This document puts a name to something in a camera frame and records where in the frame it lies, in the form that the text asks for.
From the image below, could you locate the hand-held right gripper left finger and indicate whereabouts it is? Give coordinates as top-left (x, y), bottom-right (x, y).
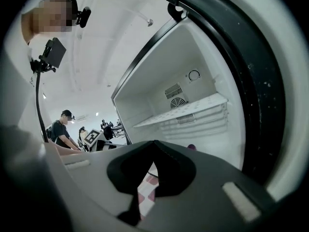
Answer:
top-left (107, 140), bottom-right (155, 196)

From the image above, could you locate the black head camera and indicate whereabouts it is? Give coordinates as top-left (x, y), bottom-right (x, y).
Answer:
top-left (76, 6), bottom-right (92, 29)

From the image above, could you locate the person's left forearm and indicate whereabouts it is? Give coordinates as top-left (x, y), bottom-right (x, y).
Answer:
top-left (55, 145), bottom-right (80, 157)

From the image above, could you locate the black chest camera mount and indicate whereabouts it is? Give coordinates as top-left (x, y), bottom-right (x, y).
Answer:
top-left (31, 37), bottom-right (67, 73)

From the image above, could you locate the black chest cable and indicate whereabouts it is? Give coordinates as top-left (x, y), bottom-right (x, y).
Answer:
top-left (35, 70), bottom-right (50, 144)

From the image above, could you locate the black mini fridge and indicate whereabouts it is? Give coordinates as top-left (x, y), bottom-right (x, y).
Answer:
top-left (110, 0), bottom-right (309, 203)

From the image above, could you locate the person's white shirt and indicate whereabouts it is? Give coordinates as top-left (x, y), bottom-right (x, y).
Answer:
top-left (0, 40), bottom-right (63, 154)

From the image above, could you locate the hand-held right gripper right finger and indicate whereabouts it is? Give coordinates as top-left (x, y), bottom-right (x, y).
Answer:
top-left (153, 140), bottom-right (196, 198)

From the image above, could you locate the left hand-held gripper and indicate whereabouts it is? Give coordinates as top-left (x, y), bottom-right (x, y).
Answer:
top-left (83, 129), bottom-right (126, 152)

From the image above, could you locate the person's head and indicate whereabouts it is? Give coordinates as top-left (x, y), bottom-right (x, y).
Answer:
top-left (21, 0), bottom-right (78, 43)

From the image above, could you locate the pink checkered tablecloth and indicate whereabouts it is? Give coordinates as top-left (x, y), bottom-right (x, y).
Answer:
top-left (137, 162), bottom-right (160, 221)

